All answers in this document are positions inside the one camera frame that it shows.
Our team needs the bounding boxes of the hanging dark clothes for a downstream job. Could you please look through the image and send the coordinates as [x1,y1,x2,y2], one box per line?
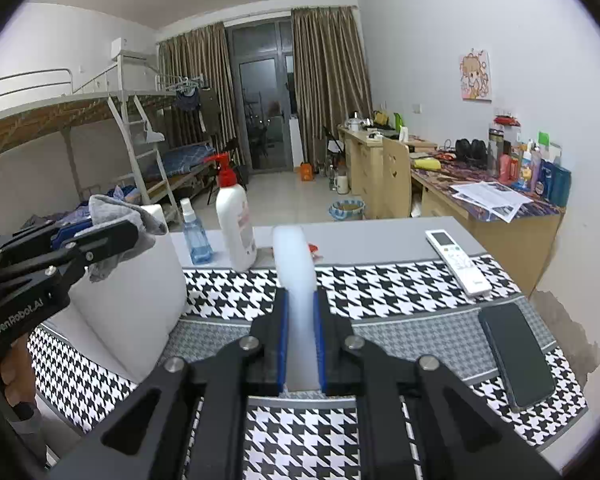
[175,85,218,128]

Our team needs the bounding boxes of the blue checked mattress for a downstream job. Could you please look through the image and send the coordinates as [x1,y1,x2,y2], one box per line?
[161,144,216,176]

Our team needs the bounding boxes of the wooden desk with patterned cover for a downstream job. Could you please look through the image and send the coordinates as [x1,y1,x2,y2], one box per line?
[410,152,566,296]

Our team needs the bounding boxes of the white air conditioner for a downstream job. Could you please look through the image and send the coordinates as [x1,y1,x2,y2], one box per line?
[111,37,158,63]

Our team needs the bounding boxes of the cartoon wall poster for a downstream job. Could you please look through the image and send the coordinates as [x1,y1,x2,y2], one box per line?
[460,49,493,102]

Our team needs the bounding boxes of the round floor basket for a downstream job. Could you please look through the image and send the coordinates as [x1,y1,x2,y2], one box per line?
[328,199,367,223]

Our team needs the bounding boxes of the white translucent plastic piece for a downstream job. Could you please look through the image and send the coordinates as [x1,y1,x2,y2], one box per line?
[271,225,317,392]

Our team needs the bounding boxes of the person's left hand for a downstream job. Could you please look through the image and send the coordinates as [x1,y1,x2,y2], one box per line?
[0,342,36,411]

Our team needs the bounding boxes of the glass balcony door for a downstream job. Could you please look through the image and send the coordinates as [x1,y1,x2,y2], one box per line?
[226,17,297,173]

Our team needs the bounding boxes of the white paper sheets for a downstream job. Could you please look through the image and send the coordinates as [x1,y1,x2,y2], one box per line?
[450,180,533,223]

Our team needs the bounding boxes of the black headphones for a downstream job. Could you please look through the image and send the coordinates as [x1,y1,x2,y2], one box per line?
[454,138,491,163]

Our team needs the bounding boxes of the light wooden chair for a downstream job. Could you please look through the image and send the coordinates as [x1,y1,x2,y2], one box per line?
[381,136,413,221]

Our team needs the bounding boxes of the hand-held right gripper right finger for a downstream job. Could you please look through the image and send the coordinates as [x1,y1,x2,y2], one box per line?
[312,287,563,480]

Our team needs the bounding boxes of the brown curtain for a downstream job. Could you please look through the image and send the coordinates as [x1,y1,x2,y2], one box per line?
[291,6,373,161]
[157,22,231,161]

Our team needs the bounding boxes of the white red-pump lotion bottle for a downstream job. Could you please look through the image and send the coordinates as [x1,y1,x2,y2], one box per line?
[203,152,258,272]

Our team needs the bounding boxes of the white bunk ladder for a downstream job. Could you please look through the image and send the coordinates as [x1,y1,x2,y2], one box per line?
[107,92,173,221]

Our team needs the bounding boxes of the far metal bunk bed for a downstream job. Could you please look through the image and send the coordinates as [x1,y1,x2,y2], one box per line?
[155,72,231,201]

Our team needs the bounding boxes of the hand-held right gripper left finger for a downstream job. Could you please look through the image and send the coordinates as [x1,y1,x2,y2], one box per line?
[50,287,288,480]

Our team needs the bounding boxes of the houndstooth tablecloth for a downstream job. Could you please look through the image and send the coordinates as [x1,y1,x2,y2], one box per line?
[27,254,588,480]

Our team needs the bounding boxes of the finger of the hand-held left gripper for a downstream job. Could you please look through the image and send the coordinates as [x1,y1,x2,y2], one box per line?
[0,219,92,261]
[55,220,140,267]

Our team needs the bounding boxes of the light wooden desk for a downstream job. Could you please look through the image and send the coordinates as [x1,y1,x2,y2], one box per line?
[337,125,438,221]

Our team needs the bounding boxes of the blue spray bottle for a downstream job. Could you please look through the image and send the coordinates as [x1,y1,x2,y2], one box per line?
[180,198,214,265]

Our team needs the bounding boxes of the white remote control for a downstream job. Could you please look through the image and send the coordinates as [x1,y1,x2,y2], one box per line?
[425,229,493,297]

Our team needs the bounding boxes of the white foam box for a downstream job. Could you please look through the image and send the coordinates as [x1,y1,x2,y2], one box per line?
[67,204,188,383]

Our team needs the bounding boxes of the white metal bunk bed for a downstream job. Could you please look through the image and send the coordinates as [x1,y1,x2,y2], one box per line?
[0,67,181,241]

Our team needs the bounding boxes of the grey cloth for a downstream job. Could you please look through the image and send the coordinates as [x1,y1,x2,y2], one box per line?
[87,194,168,283]

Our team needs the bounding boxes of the dark smartphone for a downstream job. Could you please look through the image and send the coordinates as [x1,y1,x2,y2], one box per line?
[477,302,557,413]

